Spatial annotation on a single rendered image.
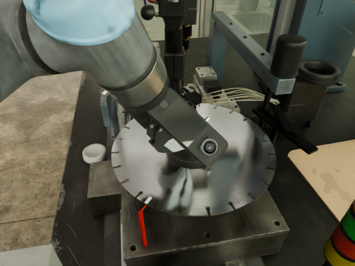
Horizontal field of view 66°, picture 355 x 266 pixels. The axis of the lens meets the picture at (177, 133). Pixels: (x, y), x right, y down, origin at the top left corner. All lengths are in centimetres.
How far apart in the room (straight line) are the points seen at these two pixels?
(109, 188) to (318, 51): 90
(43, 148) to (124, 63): 195
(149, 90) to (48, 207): 153
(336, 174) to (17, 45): 81
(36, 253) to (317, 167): 72
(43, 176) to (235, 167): 159
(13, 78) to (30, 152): 193
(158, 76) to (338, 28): 96
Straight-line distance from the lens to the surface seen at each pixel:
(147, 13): 42
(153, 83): 31
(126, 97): 31
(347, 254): 41
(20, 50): 29
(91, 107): 109
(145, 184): 50
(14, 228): 179
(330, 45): 121
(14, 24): 29
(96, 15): 23
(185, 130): 36
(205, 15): 171
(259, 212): 60
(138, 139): 59
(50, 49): 27
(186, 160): 52
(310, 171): 87
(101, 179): 70
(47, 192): 187
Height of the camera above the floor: 133
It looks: 39 degrees down
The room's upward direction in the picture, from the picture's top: straight up
